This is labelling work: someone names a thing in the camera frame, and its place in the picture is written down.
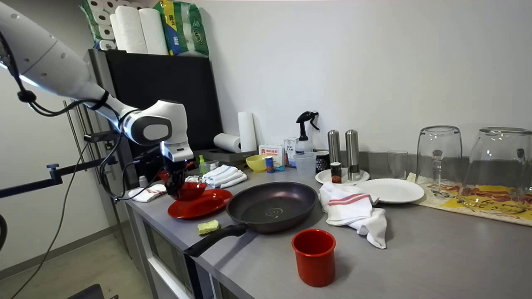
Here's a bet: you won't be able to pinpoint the black floor object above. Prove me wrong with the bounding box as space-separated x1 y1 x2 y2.
64 282 106 299

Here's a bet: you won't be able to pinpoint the white first aid kit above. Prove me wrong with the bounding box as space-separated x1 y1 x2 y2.
257 142 287 167

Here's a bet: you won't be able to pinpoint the red plate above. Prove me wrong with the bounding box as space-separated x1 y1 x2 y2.
166 187 234 220

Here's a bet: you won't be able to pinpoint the red bowl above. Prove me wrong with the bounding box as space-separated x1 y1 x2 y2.
174 181 207 202

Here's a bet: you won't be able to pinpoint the red cup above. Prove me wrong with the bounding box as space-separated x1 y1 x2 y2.
290 227 337 289

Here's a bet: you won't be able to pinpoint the toilet paper pack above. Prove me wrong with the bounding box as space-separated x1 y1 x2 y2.
78 0 119 53

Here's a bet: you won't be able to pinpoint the grey counter cabinet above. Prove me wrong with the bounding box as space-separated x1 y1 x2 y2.
121 199 246 299

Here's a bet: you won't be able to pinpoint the grey metal stand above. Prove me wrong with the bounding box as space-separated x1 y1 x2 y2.
63 98 139 222

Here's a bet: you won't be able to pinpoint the small white plate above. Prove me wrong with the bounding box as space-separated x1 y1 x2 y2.
314 167 370 186

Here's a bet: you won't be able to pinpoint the yellow-green sponge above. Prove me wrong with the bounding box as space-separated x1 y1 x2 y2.
196 217 222 237

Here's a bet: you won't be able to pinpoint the white towel with blue stripes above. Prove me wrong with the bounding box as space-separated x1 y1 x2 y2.
199 162 249 189

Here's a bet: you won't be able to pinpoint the steel shaker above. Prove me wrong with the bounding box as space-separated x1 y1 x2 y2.
325 127 342 166
344 127 362 179

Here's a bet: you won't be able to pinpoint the grey tray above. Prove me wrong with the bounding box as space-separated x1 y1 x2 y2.
191 146 259 167

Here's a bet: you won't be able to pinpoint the yellow patterned placemat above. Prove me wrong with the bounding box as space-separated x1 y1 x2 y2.
405 171 532 227

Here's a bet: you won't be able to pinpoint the white towel with red stripe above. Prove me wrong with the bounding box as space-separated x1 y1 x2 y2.
317 181 389 250

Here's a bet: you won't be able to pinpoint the spray bottle with black nozzle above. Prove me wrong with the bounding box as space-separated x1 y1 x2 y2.
292 109 320 167

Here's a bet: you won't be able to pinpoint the small green bottle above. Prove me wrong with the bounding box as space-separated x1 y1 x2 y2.
196 152 211 176

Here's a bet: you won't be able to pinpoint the black frying pan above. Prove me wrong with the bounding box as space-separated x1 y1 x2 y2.
182 181 320 259

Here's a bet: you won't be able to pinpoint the crumpled white cloth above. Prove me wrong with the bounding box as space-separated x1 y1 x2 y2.
126 181 169 204

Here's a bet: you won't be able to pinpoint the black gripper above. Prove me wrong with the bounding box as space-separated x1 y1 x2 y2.
161 157 191 199

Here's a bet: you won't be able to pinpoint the green packaged goods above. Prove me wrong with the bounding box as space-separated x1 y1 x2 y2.
152 0 211 58

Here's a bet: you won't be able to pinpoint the large white plate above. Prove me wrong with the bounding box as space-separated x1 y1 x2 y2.
354 176 427 205

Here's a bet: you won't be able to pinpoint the white paper towel roll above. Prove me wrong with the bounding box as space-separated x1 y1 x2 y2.
236 109 259 154
212 131 242 154

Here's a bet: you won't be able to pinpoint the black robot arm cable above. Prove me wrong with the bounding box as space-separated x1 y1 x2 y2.
0 31 146 200

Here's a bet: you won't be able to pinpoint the pack of paper towels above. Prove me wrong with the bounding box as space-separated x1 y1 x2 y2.
108 4 169 56

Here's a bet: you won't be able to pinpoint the yellow-green bowl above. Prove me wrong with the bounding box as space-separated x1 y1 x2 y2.
244 152 269 174

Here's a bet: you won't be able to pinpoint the thin black cable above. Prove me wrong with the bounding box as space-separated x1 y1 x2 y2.
8 137 93 299

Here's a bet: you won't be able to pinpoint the upturned clear wine glass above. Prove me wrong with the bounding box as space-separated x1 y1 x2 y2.
413 124 465 199

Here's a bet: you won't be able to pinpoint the black boom with blue clamp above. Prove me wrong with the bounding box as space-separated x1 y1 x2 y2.
0 154 119 199

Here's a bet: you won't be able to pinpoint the small white printed box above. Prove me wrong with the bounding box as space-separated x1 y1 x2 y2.
280 137 299 166

